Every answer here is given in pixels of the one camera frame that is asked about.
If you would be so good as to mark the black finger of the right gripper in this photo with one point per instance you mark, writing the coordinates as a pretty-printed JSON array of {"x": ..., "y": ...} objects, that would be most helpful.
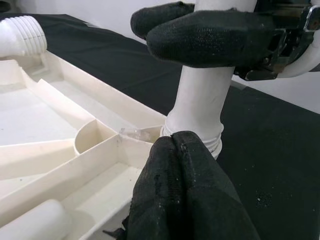
[
  {"x": 155, "y": 16},
  {"x": 205, "y": 40}
]

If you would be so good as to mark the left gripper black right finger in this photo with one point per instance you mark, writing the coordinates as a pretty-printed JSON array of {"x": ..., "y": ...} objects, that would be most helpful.
[{"x": 215, "y": 200}]

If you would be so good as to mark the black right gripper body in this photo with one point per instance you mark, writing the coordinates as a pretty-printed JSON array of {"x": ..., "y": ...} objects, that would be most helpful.
[{"x": 290, "y": 37}]

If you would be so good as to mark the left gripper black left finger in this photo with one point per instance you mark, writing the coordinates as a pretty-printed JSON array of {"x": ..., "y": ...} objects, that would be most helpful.
[{"x": 160, "y": 200}]

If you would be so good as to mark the white plastic table leg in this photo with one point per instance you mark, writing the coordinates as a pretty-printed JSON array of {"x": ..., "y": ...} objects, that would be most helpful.
[
  {"x": 202, "y": 100},
  {"x": 22, "y": 35},
  {"x": 37, "y": 222}
]

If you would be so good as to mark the black tablecloth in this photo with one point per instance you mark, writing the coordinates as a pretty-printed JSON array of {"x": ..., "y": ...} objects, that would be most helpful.
[{"x": 275, "y": 162}]

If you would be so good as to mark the clear tape scrap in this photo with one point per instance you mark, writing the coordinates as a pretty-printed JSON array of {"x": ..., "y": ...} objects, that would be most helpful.
[{"x": 135, "y": 133}]

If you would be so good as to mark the cream plastic table top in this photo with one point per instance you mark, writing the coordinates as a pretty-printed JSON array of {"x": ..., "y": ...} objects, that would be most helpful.
[{"x": 37, "y": 120}]

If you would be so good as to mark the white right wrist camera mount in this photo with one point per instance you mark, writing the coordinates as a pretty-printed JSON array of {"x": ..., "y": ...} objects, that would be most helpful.
[{"x": 305, "y": 67}]

